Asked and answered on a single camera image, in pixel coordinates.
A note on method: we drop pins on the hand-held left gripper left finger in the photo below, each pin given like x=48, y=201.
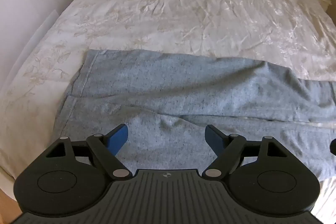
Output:
x=118, y=136

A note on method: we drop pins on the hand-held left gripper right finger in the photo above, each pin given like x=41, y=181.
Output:
x=214, y=137

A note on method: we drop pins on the grey pants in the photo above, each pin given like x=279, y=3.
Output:
x=170, y=87

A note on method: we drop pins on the cream floral duvet bed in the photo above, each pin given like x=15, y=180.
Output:
x=183, y=3

